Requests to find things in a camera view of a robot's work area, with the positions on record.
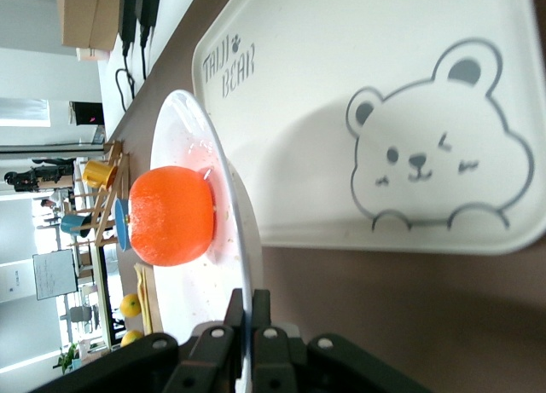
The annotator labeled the brown cardboard box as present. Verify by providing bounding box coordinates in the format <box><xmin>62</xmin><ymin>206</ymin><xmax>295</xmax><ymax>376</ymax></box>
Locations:
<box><xmin>89</xmin><ymin>0</ymin><xmax>124</xmax><ymax>51</ymax></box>
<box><xmin>57</xmin><ymin>0</ymin><xmax>100</xmax><ymax>49</ymax></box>

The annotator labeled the cream bear print tray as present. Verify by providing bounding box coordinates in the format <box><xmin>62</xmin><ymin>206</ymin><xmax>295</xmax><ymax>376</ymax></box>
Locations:
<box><xmin>190</xmin><ymin>0</ymin><xmax>546</xmax><ymax>256</ymax></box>

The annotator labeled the white notice board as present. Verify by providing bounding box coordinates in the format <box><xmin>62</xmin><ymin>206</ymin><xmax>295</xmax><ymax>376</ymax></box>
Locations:
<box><xmin>32</xmin><ymin>249</ymin><xmax>79</xmax><ymax>301</ymax></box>

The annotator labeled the brown table cover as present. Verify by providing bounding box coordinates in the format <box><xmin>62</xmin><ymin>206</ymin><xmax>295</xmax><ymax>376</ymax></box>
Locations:
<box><xmin>102</xmin><ymin>0</ymin><xmax>546</xmax><ymax>393</ymax></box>

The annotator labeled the black monitor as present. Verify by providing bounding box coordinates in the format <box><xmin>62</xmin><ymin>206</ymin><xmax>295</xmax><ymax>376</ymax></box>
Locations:
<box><xmin>70</xmin><ymin>101</ymin><xmax>105</xmax><ymax>126</ymax></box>

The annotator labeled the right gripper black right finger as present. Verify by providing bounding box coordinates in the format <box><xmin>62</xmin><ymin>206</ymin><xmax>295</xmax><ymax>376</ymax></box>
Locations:
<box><xmin>251</xmin><ymin>289</ymin><xmax>299</xmax><ymax>393</ymax></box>

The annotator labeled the wooden peg rack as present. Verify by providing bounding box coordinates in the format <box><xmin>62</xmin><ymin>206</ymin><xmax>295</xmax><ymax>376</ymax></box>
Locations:
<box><xmin>70</xmin><ymin>140</ymin><xmax>130</xmax><ymax>249</ymax></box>

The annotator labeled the teal pot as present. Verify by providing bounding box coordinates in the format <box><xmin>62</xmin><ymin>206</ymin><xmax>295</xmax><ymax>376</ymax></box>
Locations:
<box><xmin>59</xmin><ymin>213</ymin><xmax>93</xmax><ymax>237</ymax></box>

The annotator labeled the yellow cup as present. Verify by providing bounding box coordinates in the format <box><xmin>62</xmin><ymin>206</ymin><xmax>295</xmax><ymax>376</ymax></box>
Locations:
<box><xmin>82</xmin><ymin>160</ymin><xmax>119</xmax><ymax>190</ymax></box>

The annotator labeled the black power adapter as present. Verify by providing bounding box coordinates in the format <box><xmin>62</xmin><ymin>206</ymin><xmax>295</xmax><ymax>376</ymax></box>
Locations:
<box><xmin>120</xmin><ymin>0</ymin><xmax>138</xmax><ymax>44</ymax></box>
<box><xmin>135</xmin><ymin>0</ymin><xmax>164</xmax><ymax>28</ymax></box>

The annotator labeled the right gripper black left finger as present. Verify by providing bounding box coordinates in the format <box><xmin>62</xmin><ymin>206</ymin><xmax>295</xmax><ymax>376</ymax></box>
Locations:
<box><xmin>161</xmin><ymin>288</ymin><xmax>247</xmax><ymax>393</ymax></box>

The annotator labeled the orange fruit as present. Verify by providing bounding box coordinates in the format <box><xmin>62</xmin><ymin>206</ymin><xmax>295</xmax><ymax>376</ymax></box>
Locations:
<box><xmin>128</xmin><ymin>165</ymin><xmax>214</xmax><ymax>267</ymax></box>

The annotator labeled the white round plate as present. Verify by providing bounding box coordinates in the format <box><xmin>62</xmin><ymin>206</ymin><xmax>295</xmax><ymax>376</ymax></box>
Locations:
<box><xmin>149</xmin><ymin>89</ymin><xmax>264</xmax><ymax>362</ymax></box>

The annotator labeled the green potted plant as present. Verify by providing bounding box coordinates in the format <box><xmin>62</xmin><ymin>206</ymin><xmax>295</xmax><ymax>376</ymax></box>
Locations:
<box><xmin>53</xmin><ymin>344</ymin><xmax>82</xmax><ymax>375</ymax></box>

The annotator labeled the yellow lemon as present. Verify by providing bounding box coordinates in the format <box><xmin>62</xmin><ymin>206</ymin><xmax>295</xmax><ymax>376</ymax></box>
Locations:
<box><xmin>119</xmin><ymin>293</ymin><xmax>142</xmax><ymax>318</ymax></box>
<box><xmin>120</xmin><ymin>329</ymin><xmax>145</xmax><ymax>348</ymax></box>

